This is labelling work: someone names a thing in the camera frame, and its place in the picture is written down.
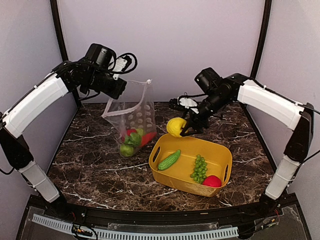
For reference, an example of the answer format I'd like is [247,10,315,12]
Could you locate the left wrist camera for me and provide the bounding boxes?
[112,52,138,80]

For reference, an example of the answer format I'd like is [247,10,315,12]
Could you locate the orange toy carrot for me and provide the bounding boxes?
[140,132,157,148]

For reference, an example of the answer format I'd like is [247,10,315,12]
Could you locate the green toy leafy vegetable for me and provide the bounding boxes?
[124,132,142,147]

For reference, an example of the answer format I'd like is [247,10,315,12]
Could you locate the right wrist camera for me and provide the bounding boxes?
[168,96,198,112]

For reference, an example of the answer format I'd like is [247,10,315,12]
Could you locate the green toy grapes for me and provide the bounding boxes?
[190,154,208,185]

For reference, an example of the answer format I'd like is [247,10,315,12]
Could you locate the black front rail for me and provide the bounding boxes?
[29,194,298,227]

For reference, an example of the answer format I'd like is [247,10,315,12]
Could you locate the clear zip top bag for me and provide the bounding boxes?
[101,79,157,157]

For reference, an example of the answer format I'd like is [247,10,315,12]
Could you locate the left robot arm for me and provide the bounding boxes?
[0,43,131,218]

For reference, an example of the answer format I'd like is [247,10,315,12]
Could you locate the left black frame post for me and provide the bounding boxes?
[49,0,81,101]

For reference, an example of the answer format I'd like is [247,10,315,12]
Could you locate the white slotted cable duct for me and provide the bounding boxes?
[32,214,239,240]

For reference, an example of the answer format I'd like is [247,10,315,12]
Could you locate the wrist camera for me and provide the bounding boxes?
[168,96,198,112]
[112,52,138,80]

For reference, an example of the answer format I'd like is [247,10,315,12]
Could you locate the yellow toy apple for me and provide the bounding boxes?
[166,117,186,138]

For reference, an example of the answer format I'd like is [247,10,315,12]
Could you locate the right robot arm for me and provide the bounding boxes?
[177,67,315,217]

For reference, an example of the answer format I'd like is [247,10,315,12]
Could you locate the black frame post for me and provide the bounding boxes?
[49,0,81,101]
[250,0,272,79]

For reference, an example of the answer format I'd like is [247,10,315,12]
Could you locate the green toy cucumber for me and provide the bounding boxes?
[157,149,181,171]

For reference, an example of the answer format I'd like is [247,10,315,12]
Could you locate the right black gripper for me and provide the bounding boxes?
[180,91,231,136]

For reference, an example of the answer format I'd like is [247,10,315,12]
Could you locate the right black frame post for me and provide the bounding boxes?
[250,0,272,79]

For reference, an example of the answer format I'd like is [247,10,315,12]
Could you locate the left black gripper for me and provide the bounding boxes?
[83,68,128,99]

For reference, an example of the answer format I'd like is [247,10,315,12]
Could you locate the red toy apple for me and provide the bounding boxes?
[125,129,138,138]

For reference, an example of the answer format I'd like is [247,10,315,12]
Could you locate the green toy cabbage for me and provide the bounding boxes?
[136,128,145,137]

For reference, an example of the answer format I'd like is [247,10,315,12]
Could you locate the yellow plastic basket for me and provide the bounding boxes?
[148,134,233,197]

